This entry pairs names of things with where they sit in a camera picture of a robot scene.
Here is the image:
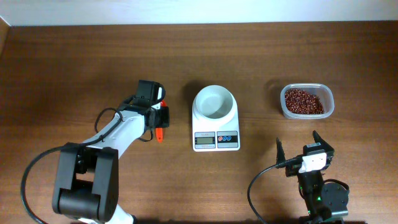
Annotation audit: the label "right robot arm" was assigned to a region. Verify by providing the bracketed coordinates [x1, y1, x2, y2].
[276, 131, 349, 223]

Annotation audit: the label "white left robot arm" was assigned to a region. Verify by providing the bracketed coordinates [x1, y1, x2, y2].
[52, 80, 170, 223]

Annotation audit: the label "red measuring scoop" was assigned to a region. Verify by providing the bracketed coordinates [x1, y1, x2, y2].
[155, 100, 167, 143]

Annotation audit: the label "white digital kitchen scale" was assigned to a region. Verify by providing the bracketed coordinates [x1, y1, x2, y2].
[192, 96, 241, 152]

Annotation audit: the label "red adzuki beans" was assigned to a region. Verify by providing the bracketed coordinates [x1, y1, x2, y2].
[284, 89, 324, 114]

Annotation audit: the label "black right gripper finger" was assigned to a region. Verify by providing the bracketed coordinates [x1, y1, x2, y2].
[276, 138, 286, 169]
[312, 130, 331, 149]

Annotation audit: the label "clear plastic container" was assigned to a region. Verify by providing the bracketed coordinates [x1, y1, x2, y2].
[280, 83, 335, 119]

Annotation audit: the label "grey round bowl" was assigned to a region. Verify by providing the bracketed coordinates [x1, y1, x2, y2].
[193, 85, 234, 119]

